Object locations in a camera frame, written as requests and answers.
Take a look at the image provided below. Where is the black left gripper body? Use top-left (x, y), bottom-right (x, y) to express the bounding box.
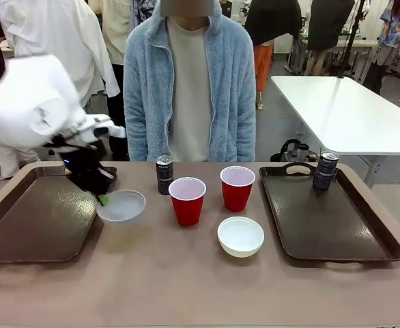
top-left (62, 145), bottom-right (118, 196)

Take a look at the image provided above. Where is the white plastic bowl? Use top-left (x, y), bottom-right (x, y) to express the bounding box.
top-left (217, 216), bottom-right (266, 258)
top-left (96, 189), bottom-right (147, 227)

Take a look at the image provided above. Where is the dark brown serving tray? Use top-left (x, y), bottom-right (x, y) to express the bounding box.
top-left (258, 162), bottom-right (400, 264)
top-left (0, 166), bottom-right (118, 263)

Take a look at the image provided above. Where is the black drink can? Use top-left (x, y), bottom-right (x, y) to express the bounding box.
top-left (156, 155), bottom-right (174, 196)
top-left (313, 150), bottom-right (340, 191)

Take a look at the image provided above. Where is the red plastic cup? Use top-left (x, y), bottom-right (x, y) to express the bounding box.
top-left (219, 165), bottom-right (257, 213)
top-left (168, 176), bottom-right (208, 228)

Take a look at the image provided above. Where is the person in white shirt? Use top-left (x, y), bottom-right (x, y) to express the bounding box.
top-left (0, 0), bottom-right (122, 113)

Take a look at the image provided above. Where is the person in blue fleece jacket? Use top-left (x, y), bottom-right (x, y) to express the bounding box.
top-left (123, 0), bottom-right (257, 163)

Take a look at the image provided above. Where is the black bag with bottles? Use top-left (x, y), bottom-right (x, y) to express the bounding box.
top-left (270, 138), bottom-right (320, 163)

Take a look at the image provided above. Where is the person in black top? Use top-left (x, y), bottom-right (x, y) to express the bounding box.
top-left (244, 0), bottom-right (303, 111)

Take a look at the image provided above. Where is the white folding table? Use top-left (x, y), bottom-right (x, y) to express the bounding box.
top-left (270, 75), bottom-right (400, 189)

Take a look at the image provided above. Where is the black tripod stand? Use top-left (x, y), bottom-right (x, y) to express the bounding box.
top-left (336, 0), bottom-right (365, 79)

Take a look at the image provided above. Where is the person in blue patterned shirt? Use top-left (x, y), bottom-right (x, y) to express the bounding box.
top-left (362, 0), bottom-right (400, 96)

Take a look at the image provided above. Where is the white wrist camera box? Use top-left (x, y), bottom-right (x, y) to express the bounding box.
top-left (82, 114), bottom-right (127, 144)

